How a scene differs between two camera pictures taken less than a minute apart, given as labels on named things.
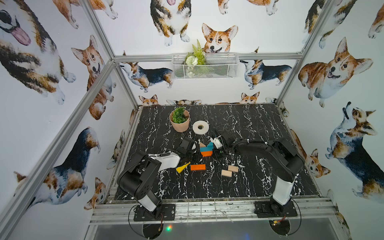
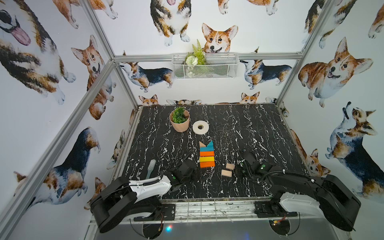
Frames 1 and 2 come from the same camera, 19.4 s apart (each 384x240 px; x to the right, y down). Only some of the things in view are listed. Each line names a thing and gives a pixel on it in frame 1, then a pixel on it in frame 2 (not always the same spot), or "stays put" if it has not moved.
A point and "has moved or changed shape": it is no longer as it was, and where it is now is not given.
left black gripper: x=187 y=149 → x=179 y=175
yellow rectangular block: x=181 y=168 has moved or changed shape
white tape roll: x=206 y=127 stays put
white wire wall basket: x=195 y=64 stays put
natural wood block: x=226 y=173 stays put
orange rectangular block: x=206 y=153 stays put
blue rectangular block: x=206 y=149 stays put
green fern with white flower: x=196 y=57 stays put
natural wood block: x=233 y=168 has moved or changed shape
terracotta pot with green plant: x=179 y=118 stays put
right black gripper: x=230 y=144 → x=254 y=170
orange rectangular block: x=198 y=167 has moved or changed shape
